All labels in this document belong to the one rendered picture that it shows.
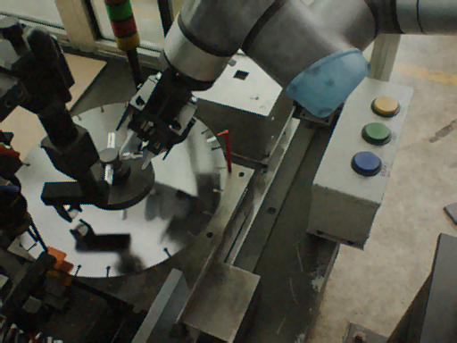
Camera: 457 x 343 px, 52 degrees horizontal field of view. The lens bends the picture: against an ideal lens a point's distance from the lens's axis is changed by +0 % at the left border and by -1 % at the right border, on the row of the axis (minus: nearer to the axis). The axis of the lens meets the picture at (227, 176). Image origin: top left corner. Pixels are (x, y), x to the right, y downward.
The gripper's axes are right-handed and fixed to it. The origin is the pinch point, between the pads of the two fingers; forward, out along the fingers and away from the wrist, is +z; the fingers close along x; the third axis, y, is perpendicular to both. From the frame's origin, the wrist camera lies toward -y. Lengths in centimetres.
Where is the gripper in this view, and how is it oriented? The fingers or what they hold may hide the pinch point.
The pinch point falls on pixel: (139, 151)
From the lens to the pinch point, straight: 70.4
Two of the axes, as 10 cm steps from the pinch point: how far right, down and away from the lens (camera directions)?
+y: -2.9, 6.5, -7.1
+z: -4.7, 5.5, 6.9
